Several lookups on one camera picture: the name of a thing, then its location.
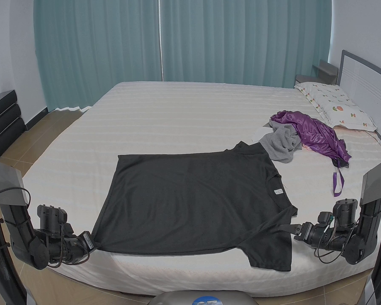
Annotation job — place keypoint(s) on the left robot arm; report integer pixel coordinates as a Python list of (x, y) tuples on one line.
[(22, 233)]

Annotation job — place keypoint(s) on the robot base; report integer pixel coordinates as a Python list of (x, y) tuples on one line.
[(177, 299)]

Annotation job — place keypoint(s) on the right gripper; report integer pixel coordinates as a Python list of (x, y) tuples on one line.
[(314, 237)]

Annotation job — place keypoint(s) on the bed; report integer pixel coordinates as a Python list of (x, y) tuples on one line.
[(177, 116)]

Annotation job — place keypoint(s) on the blue-green curtain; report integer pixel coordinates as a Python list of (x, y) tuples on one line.
[(247, 33), (98, 43)]

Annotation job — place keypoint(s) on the white printed pillow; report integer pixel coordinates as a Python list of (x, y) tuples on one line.
[(336, 103)]

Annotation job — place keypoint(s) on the grey knit garment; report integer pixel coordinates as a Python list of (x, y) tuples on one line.
[(279, 143)]

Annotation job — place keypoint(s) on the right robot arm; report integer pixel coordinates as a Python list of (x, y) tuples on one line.
[(368, 227)]

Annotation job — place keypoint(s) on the purple satin garment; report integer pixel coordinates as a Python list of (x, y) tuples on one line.
[(317, 130)]

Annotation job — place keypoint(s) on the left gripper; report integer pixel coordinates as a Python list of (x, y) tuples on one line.
[(81, 249)]

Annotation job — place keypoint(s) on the pink garment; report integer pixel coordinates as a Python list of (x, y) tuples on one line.
[(307, 147)]

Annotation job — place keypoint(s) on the black T-shirt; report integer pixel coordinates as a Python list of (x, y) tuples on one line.
[(190, 202)]

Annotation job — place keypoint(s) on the black chest of drawers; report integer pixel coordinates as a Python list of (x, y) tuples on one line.
[(3, 122)]

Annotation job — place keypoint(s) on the grey bedside table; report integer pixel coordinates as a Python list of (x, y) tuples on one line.
[(325, 70)]

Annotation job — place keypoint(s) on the white garment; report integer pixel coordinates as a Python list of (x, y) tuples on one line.
[(260, 135)]

